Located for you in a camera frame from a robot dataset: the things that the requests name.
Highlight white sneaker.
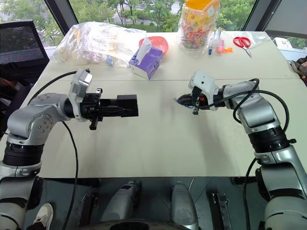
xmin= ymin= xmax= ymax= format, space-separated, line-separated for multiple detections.
xmin=32 ymin=203 xmax=54 ymax=230

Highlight brown leather item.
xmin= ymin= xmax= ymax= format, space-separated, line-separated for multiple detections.
xmin=291 ymin=56 xmax=307 ymax=86

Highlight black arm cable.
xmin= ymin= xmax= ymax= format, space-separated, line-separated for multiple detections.
xmin=26 ymin=70 xmax=80 ymax=230
xmin=196 ymin=78 xmax=290 ymax=230

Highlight small clear plastic bag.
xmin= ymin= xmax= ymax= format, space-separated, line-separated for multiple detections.
xmin=251 ymin=32 xmax=272 ymax=46

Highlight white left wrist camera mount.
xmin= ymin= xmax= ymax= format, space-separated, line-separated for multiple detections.
xmin=69 ymin=68 xmax=94 ymax=123

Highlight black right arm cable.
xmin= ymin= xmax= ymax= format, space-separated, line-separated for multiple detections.
xmin=196 ymin=78 xmax=290 ymax=230

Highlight black mesh office chair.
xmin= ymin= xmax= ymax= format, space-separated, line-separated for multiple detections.
xmin=0 ymin=19 xmax=50 ymax=84

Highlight pink small bottle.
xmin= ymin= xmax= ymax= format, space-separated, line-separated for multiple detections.
xmin=215 ymin=39 xmax=225 ymax=54

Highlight large clear plastic bag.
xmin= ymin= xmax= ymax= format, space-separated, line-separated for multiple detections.
xmin=51 ymin=21 xmax=147 ymax=69

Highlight bagged colourful toy jar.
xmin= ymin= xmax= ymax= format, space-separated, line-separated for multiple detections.
xmin=177 ymin=0 xmax=221 ymax=59

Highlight dark window frame post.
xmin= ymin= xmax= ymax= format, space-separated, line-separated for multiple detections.
xmin=243 ymin=0 xmax=270 ymax=32
xmin=44 ymin=0 xmax=79 ymax=36

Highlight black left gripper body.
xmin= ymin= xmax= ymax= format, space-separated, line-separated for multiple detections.
xmin=80 ymin=88 xmax=104 ymax=131

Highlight blue pen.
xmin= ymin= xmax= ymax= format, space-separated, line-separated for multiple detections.
xmin=207 ymin=35 xmax=214 ymax=57

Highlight red plastic bowl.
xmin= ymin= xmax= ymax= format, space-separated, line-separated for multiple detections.
xmin=139 ymin=36 xmax=170 ymax=55

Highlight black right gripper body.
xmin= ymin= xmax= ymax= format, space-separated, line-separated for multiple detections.
xmin=191 ymin=86 xmax=209 ymax=115

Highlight purple tissue box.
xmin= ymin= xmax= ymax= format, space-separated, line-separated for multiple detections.
xmin=128 ymin=37 xmax=165 ymax=81

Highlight silver rounded robot leg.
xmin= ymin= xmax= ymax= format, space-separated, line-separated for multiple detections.
xmin=99 ymin=179 xmax=142 ymax=224
xmin=170 ymin=181 xmax=200 ymax=230

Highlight small black box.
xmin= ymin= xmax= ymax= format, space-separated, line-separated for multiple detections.
xmin=116 ymin=94 xmax=140 ymax=118

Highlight black table bracket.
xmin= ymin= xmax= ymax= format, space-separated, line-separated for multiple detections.
xmin=212 ymin=191 xmax=233 ymax=230
xmin=80 ymin=193 xmax=98 ymax=226

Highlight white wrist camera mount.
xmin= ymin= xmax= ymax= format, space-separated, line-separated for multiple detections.
xmin=188 ymin=69 xmax=219 ymax=106
xmin=69 ymin=68 xmax=94 ymax=123

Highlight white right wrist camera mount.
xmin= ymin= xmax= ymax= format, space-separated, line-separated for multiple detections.
xmin=188 ymin=69 xmax=219 ymax=106

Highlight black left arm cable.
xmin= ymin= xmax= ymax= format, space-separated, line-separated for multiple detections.
xmin=26 ymin=70 xmax=80 ymax=230

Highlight red handled scissors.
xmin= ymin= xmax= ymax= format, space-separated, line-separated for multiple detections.
xmin=233 ymin=36 xmax=253 ymax=59

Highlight white printed box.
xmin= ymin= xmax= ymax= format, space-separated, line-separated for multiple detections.
xmin=272 ymin=37 xmax=293 ymax=50

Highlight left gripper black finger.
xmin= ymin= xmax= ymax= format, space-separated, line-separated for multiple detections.
xmin=100 ymin=107 xmax=132 ymax=118
xmin=99 ymin=97 xmax=118 ymax=109

